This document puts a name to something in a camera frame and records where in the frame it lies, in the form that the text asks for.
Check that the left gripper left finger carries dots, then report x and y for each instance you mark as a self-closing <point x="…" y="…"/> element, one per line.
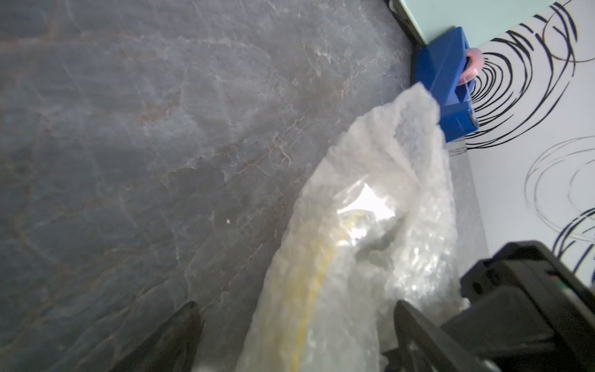
<point x="171" y="347"/>

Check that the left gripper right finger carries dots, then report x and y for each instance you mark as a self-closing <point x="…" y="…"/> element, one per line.
<point x="424" y="347"/>

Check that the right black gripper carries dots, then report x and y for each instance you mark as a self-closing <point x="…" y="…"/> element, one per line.
<point x="527" y="312"/>

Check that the yellow green patterned bowl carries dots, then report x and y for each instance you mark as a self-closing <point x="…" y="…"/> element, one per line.
<point x="326" y="253"/>

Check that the bubble wrap sheet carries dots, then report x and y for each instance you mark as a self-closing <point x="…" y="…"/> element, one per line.
<point x="392" y="165"/>

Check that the pink tape roll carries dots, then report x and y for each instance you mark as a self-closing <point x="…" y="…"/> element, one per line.
<point x="473" y="66"/>

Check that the blue tape dispenser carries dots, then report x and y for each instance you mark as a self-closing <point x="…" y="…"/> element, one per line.
<point x="438" y="67"/>

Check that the mint green toaster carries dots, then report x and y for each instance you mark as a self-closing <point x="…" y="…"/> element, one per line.
<point x="481" y="20"/>

